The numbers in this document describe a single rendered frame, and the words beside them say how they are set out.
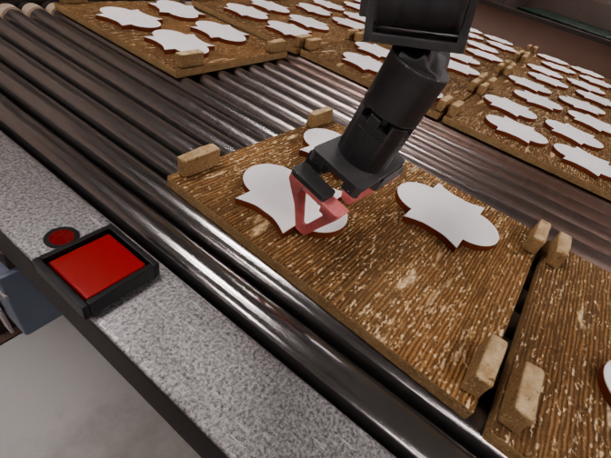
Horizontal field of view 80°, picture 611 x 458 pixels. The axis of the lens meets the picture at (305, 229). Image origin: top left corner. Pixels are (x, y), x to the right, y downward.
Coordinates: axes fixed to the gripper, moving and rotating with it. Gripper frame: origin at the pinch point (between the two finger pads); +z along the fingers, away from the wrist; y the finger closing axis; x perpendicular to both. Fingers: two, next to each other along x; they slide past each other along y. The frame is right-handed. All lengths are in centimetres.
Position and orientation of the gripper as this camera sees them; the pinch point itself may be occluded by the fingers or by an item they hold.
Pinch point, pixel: (326, 210)
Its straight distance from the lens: 44.8
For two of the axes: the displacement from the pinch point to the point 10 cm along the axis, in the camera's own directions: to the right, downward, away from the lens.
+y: -6.1, 4.0, -6.8
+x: 7.0, 6.8, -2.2
